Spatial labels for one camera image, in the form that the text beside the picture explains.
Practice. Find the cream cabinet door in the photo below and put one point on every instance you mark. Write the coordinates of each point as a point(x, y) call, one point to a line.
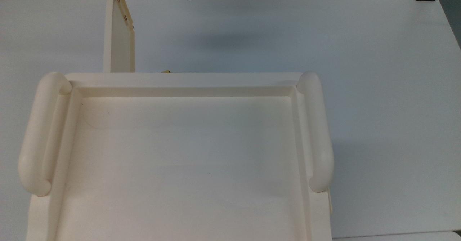
point(119, 46)

